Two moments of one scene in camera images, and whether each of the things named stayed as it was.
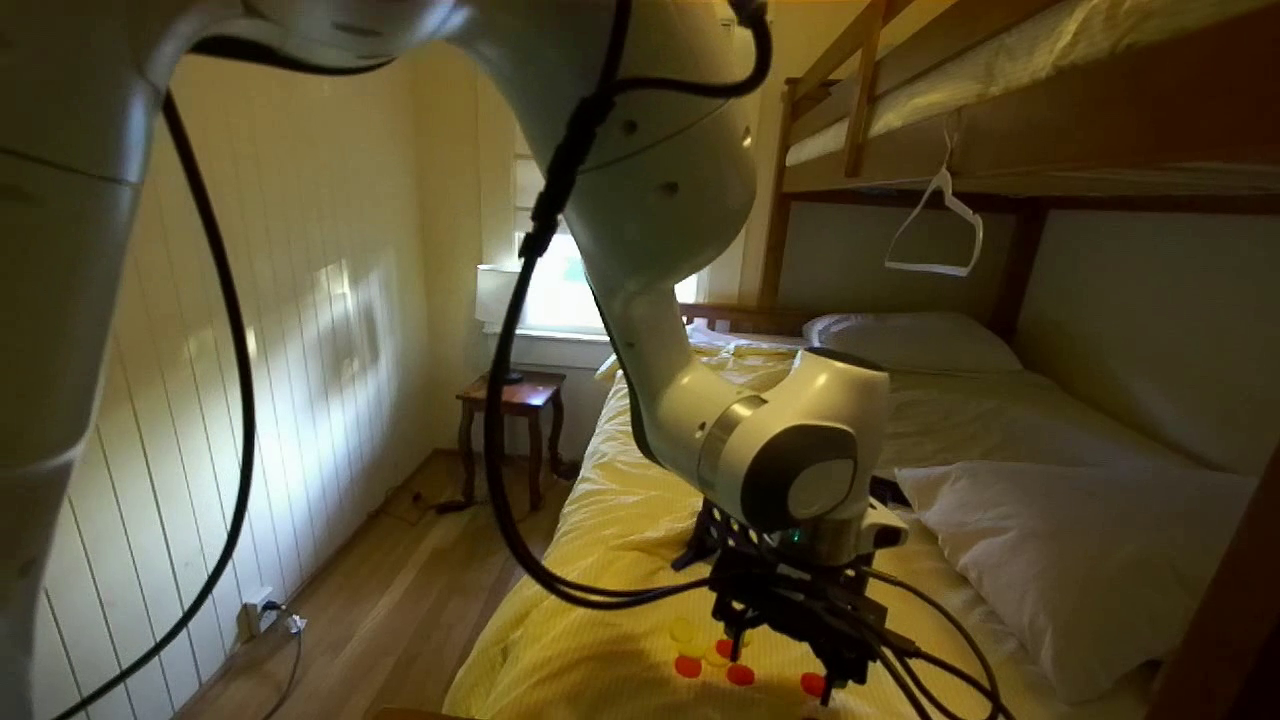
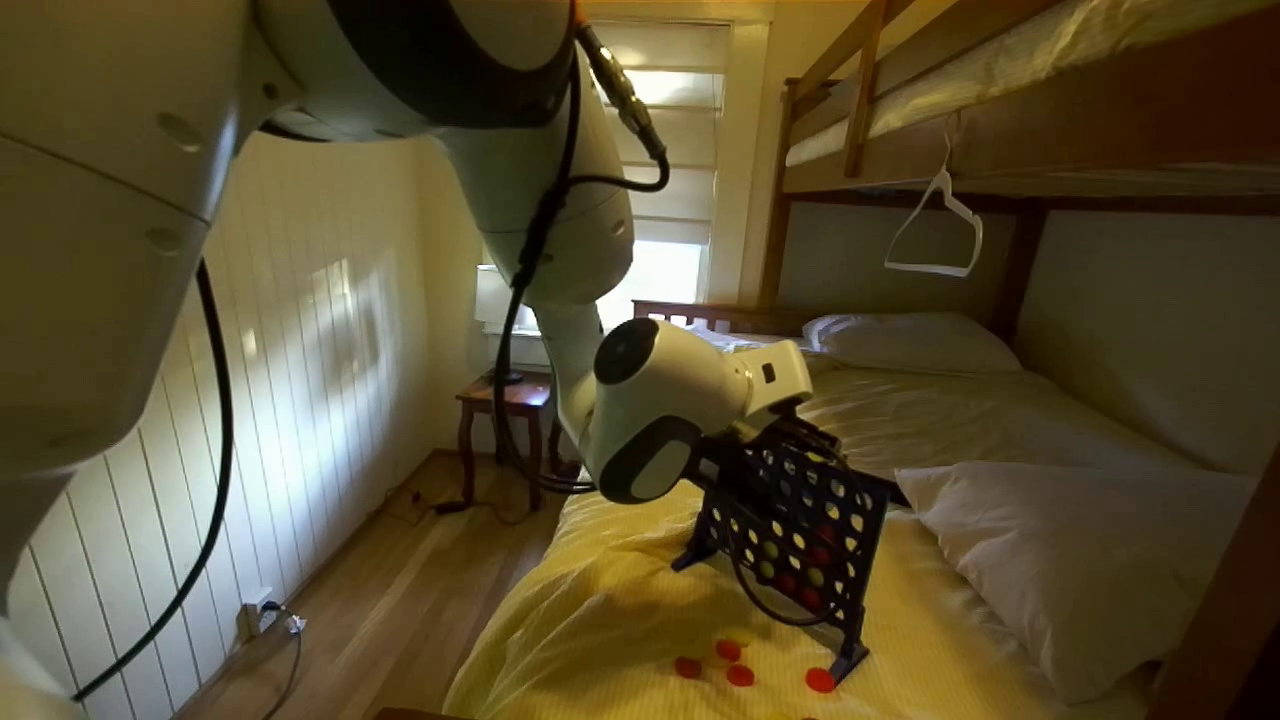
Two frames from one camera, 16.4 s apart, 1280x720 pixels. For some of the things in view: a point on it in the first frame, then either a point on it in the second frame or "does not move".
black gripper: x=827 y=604 to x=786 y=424
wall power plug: x=267 y=618 does not move
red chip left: x=691 y=666 does not move
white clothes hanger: x=973 y=246 does not move
